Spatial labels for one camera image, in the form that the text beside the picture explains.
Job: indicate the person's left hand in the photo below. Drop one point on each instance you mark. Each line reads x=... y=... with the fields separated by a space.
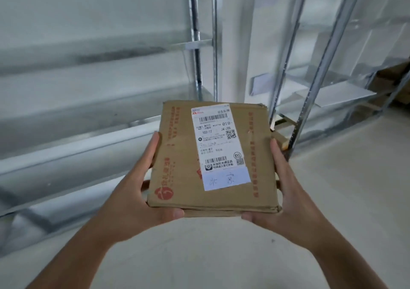
x=128 y=208

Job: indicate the person's right hand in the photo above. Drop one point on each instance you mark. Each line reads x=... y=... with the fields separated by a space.
x=294 y=212

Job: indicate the small box with red print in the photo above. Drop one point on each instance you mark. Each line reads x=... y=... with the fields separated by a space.
x=179 y=157

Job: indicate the metal shelving rack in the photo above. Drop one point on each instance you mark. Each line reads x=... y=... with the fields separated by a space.
x=96 y=96

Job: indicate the grey metal storage rack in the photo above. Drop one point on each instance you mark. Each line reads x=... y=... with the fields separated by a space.
x=333 y=42

